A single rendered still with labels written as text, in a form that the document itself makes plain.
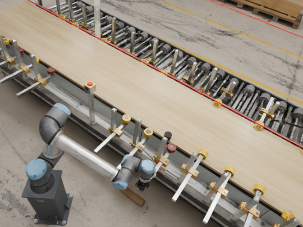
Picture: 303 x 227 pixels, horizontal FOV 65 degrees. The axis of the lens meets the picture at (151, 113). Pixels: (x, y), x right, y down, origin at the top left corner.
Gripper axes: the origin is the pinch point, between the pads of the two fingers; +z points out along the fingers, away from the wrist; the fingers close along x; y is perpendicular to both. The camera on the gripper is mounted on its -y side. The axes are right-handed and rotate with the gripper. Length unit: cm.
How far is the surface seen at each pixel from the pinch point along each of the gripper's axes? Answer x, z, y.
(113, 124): -53, -12, -26
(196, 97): -13, -12, -113
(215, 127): 20, -11, -89
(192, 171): 25.1, -15.7, -27.7
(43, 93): -147, 12, -25
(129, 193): -20, 74, -21
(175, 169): 10.4, 18.8, -43.3
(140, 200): -6, 74, -22
